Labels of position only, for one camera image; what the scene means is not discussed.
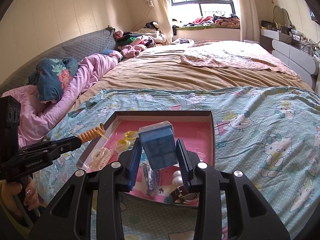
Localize yellow item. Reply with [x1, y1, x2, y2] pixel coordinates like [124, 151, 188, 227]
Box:
[115, 131, 139, 154]

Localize pearl hair clip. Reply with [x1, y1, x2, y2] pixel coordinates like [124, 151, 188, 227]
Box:
[171, 170, 183, 188]

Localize blue small box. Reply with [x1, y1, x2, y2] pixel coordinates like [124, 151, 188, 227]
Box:
[138, 121, 178, 170]

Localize dark beads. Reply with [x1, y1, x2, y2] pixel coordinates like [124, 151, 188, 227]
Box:
[142, 162, 160, 197]

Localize orange spiral hair tie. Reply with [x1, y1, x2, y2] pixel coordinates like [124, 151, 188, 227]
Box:
[77, 122, 110, 144]

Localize green left sleeve forearm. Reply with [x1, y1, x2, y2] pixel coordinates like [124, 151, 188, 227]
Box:
[1, 177, 40, 239]

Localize left hand with painted nails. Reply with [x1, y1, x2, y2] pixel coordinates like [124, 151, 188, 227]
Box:
[1, 178, 40, 217]

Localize dark shallow cardboard box tray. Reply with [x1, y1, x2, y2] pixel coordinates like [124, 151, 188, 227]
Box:
[75, 110, 216, 209]

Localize pink book with blue label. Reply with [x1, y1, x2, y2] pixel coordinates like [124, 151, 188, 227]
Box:
[86, 119, 213, 204]

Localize pink quilt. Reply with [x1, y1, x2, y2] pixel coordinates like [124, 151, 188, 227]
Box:
[3, 50, 123, 147]

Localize tan bedspread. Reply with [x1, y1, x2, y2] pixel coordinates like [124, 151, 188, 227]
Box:
[72, 45, 311, 109]

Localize hello kitty teal bedsheet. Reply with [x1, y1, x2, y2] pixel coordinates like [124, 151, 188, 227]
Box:
[46, 87, 319, 238]

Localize dark floral pillow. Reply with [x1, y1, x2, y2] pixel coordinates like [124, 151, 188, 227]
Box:
[25, 57, 79, 103]

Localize pile of clothes on bed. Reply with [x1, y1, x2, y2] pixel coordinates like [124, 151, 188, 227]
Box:
[113, 22, 168, 59]

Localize grey quilted headboard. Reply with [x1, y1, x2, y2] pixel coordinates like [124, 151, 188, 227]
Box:
[1, 26, 116, 94]

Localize pink floral blanket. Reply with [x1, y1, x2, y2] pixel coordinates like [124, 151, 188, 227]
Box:
[181, 40, 299, 78]

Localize clothes on window sill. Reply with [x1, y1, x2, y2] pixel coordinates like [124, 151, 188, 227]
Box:
[172, 14, 240, 30]

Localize grey white dresser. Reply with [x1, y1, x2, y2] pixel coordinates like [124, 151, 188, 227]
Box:
[260, 29, 319, 90]

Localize cream curtain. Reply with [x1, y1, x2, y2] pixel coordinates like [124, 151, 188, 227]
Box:
[237, 0, 260, 42]

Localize vanity mirror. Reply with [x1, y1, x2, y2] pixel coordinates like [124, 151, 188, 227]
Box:
[273, 5, 292, 29]

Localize black flat television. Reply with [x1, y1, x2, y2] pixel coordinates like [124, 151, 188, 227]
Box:
[308, 4, 319, 24]

